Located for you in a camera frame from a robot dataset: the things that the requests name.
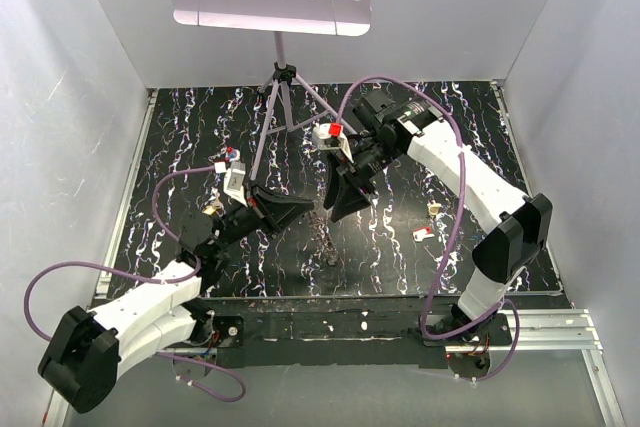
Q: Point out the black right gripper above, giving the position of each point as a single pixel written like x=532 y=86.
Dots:
x=343 y=192

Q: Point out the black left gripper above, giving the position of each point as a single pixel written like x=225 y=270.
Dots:
x=279 y=210

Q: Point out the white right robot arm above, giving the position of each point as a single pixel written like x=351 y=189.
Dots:
x=515 y=224

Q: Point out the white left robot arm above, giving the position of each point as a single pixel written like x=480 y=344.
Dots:
x=90 y=350

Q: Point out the yellow key tag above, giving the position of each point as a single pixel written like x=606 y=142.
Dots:
x=212 y=208

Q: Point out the cream key tag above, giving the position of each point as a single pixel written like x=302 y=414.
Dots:
x=434 y=208

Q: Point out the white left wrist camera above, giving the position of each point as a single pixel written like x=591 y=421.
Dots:
x=233 y=180

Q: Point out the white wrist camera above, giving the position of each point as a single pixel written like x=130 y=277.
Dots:
x=233 y=180
x=331 y=137

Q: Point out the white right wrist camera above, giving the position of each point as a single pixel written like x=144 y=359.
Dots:
x=331 y=137

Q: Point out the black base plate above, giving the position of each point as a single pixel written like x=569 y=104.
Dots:
x=346 y=331

